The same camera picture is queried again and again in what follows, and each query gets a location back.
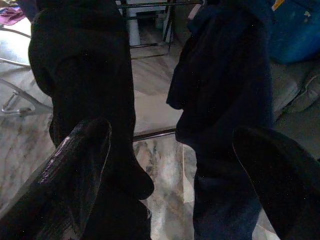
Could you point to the blue suitcase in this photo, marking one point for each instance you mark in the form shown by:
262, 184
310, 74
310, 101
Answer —
295, 37

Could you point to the colourful crumpled cloth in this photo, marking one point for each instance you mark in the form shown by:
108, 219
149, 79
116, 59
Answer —
11, 16

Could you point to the navy blue garment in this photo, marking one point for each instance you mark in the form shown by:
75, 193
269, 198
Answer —
225, 75

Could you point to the black garment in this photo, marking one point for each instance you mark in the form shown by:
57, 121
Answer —
87, 62

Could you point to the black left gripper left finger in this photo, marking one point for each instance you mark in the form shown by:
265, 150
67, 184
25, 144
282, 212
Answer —
62, 187

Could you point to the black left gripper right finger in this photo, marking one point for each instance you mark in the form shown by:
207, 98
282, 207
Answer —
287, 187

